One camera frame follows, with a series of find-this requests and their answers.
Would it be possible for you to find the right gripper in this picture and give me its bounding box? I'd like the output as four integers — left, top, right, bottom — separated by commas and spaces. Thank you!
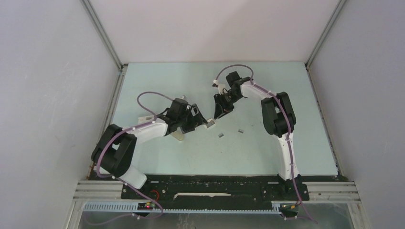
214, 90, 243, 119

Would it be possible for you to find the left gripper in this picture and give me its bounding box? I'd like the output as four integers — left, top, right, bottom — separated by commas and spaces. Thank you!
177, 104, 207, 134

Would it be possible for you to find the staple tray box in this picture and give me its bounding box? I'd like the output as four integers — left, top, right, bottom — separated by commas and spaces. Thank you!
205, 119, 216, 129

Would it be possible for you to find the olive green stapler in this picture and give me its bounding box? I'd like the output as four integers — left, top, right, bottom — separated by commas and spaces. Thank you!
171, 132, 184, 141

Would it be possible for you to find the white stapler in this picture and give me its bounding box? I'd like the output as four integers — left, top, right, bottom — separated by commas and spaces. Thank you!
138, 115, 154, 124

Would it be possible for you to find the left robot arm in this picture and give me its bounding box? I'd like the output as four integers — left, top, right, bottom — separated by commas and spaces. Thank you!
91, 98, 208, 199

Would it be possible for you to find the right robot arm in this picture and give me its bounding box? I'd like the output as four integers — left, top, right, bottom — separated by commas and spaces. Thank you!
213, 71, 299, 199

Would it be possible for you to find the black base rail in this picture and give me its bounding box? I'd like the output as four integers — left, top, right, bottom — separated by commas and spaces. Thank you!
140, 174, 309, 210

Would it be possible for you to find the left aluminium frame post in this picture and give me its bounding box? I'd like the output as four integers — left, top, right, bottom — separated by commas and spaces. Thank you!
80, 0, 124, 71

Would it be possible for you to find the aluminium frame post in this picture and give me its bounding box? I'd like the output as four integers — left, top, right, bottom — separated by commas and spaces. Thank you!
80, 0, 124, 71
305, 0, 348, 70

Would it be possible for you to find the right aluminium frame post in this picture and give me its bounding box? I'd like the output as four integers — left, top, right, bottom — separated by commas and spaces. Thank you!
305, 0, 348, 70

